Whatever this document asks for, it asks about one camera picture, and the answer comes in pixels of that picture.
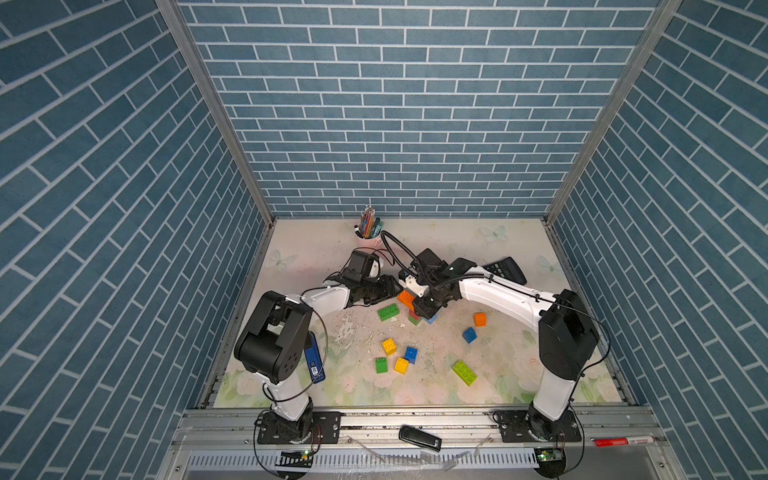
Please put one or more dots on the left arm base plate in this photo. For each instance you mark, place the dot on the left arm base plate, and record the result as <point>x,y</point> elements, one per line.
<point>318,426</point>

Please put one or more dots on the long orange lego brick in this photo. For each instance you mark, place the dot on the long orange lego brick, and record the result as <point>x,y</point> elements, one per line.
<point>406,299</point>

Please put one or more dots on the long lime lego brick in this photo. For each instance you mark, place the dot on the long lime lego brick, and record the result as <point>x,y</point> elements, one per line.
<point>464,372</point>

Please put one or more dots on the pink pen cup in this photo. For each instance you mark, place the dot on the pink pen cup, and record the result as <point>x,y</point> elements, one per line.
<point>372,237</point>

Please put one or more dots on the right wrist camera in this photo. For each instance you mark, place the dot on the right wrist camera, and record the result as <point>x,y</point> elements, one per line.
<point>411,285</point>

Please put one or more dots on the yellow lego bottom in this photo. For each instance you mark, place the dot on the yellow lego bottom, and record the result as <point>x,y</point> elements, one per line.
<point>401,365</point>

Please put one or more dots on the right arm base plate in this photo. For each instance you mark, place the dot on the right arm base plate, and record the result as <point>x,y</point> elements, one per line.
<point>518,425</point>

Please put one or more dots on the blue black usb device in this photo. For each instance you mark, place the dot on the blue black usb device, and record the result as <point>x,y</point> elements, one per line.
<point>313,359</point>

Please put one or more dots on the black calculator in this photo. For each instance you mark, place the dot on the black calculator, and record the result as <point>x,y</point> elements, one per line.
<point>508,269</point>

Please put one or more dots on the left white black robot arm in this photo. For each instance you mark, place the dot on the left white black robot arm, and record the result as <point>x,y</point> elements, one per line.
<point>277,334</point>

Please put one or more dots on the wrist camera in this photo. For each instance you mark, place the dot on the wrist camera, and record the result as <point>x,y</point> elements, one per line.
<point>375,269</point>
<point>411,285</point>

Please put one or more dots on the small green lego bottom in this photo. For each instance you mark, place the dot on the small green lego bottom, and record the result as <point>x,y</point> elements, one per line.
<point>381,365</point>

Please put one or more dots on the small blue lego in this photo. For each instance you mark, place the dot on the small blue lego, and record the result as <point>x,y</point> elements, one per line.
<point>411,354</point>
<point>469,335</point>

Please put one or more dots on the small blue lego lower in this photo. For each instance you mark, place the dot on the small blue lego lower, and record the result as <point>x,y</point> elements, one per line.
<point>411,354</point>

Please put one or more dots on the yellow lego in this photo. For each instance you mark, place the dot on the yellow lego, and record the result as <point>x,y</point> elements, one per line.
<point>401,365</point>
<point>389,346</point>

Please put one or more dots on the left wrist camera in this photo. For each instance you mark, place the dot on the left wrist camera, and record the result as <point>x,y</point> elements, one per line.
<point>375,269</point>

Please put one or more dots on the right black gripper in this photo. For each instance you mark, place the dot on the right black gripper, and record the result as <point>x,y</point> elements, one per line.
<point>421,310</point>

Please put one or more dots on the long green lego left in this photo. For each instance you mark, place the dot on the long green lego left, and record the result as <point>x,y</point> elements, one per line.
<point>388,312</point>

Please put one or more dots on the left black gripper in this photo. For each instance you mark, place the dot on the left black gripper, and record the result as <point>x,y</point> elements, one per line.
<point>386,289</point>

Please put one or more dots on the yellow lego lower left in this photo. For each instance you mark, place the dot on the yellow lego lower left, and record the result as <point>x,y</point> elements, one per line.
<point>389,346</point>

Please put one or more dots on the small blue lego right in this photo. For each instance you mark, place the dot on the small blue lego right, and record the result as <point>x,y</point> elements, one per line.
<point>469,335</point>

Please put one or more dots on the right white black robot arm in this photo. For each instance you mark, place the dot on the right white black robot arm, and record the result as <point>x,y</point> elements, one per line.
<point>567,335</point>

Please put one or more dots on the small orange lego brick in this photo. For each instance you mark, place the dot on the small orange lego brick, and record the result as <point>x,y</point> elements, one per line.
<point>480,319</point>

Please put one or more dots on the red marker pen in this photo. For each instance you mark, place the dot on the red marker pen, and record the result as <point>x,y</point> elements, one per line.
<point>623,441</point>

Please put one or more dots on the black remote on rail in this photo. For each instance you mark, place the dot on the black remote on rail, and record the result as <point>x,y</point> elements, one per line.
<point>420,438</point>

